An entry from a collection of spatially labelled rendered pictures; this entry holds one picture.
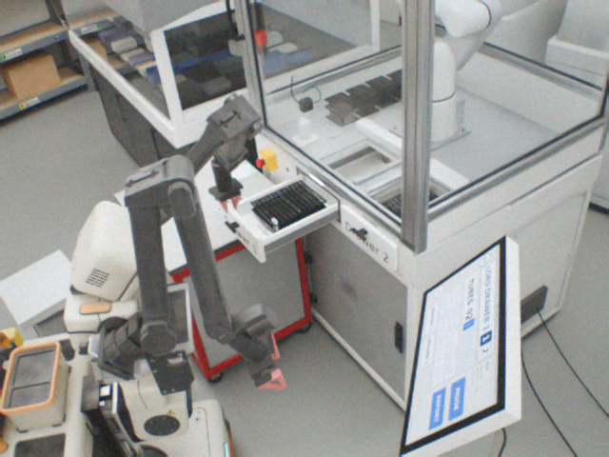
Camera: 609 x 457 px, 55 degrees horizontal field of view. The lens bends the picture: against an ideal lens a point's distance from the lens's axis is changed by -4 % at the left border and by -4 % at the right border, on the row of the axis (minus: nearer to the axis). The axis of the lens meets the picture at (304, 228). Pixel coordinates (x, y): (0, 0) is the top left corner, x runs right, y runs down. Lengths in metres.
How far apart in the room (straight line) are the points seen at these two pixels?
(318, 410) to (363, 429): 0.21
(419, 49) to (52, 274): 1.57
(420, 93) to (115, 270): 0.85
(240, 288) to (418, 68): 1.29
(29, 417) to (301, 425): 1.21
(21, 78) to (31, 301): 3.48
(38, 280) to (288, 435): 1.17
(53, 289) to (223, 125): 1.13
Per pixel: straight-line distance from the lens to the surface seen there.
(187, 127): 2.81
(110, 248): 1.38
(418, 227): 1.79
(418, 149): 1.64
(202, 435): 2.32
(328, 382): 2.72
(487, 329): 1.39
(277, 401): 2.69
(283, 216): 2.12
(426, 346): 1.55
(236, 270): 2.40
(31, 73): 5.60
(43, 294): 2.34
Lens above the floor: 2.19
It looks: 39 degrees down
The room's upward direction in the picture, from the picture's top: 7 degrees counter-clockwise
